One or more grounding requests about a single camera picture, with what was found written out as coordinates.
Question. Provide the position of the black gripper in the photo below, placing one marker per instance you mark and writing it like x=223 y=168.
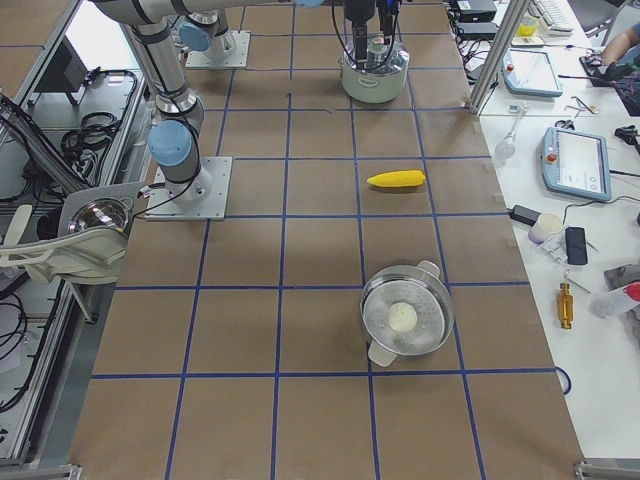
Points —
x=358 y=14

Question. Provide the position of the glass pot lid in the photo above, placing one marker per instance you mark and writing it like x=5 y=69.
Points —
x=382 y=59

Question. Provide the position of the yellow corn cob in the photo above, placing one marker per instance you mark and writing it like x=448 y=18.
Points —
x=398 y=179

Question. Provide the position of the person forearm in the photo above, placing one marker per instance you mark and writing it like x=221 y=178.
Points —
x=621 y=44

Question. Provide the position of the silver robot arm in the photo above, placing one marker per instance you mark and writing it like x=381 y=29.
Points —
x=174 y=141
x=208 y=42

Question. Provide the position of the pale green electric pot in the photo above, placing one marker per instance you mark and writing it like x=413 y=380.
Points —
x=371 y=89

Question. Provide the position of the steel steamer pot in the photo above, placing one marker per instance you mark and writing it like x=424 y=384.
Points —
x=419 y=285

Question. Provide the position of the blue teach pendant far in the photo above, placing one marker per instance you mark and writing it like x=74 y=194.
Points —
x=530 y=72

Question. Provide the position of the blue teach pendant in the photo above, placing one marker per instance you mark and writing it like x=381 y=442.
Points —
x=575 y=163
x=530 y=72

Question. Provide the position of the black scissors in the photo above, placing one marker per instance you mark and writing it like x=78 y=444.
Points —
x=566 y=124

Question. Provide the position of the black power adapter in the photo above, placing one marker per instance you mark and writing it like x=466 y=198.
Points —
x=524 y=215

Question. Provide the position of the blue teach pendant near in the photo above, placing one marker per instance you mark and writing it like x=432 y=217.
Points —
x=575 y=163

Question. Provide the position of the white steamed bun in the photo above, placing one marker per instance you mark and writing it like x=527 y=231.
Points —
x=402 y=317

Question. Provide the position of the black phone on table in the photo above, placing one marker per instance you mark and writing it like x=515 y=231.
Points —
x=576 y=246

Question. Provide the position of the gold brass fitting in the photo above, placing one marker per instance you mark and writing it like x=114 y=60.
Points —
x=565 y=306

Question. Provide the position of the aluminium frame post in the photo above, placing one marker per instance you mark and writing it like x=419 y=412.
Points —
x=506 y=31

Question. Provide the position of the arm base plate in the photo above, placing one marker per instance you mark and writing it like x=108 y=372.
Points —
x=228 y=51
x=205 y=199

